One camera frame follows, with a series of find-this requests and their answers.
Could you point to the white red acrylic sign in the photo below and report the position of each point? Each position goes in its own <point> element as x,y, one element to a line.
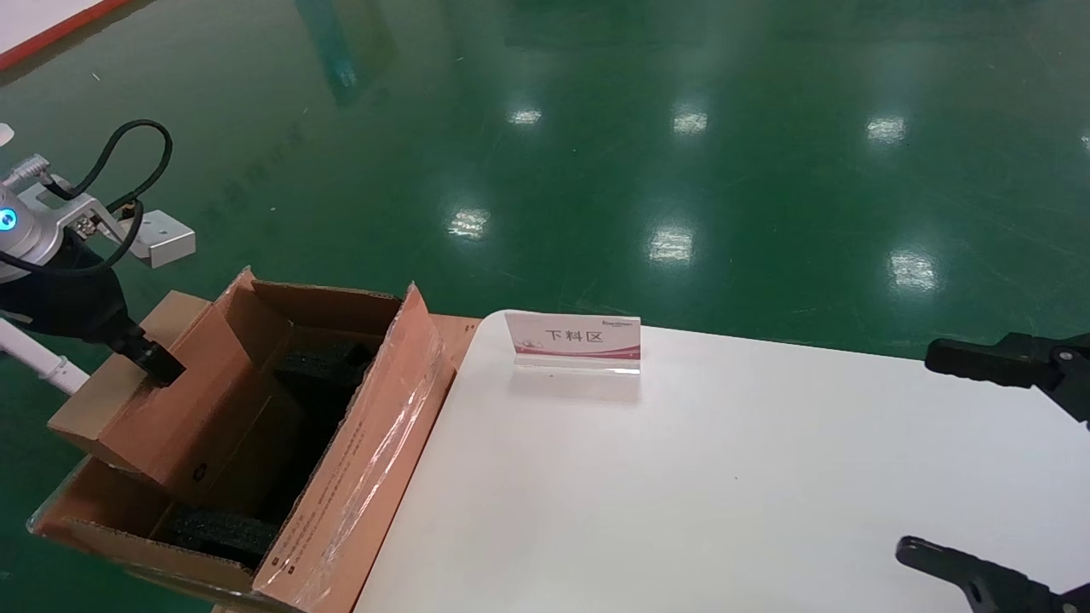
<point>570,336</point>

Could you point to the silver camera mounting bracket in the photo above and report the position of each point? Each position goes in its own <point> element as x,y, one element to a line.
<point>77,213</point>

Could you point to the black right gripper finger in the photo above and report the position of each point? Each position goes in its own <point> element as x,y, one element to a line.
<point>1039,362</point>
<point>1005,592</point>

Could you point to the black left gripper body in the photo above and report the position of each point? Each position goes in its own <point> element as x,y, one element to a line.
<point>77,298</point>

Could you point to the large open cardboard box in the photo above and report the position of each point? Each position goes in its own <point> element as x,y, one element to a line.
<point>366,477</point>

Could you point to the small cardboard box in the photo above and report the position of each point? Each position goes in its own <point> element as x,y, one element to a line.
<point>196,409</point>

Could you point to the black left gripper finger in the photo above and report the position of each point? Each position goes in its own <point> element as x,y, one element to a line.
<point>157,362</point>

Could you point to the black foam insert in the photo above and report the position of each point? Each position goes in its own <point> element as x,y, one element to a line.
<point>221,536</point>
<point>328,366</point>

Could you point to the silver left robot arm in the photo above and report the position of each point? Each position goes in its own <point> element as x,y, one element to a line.
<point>21,238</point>

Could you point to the white plastic pipe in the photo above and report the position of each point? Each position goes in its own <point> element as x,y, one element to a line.
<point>43,362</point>

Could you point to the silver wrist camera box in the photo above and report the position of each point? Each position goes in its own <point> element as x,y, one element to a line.
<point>166,240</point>

